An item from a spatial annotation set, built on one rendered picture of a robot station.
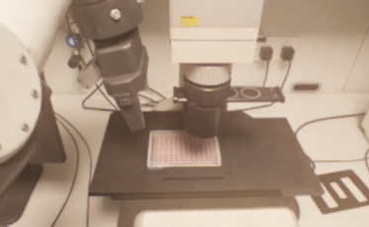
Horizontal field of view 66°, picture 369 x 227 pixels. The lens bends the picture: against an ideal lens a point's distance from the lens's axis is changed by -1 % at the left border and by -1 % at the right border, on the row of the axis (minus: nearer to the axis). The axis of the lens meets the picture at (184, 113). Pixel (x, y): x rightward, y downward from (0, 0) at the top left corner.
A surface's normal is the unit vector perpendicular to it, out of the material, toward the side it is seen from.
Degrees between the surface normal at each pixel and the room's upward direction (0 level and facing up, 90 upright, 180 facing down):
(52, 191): 0
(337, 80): 90
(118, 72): 90
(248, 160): 0
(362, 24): 90
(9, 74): 80
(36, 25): 71
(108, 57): 90
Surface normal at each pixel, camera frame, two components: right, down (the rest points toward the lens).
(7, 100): 0.97, 0.00
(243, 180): 0.02, -0.80
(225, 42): 0.04, 0.60
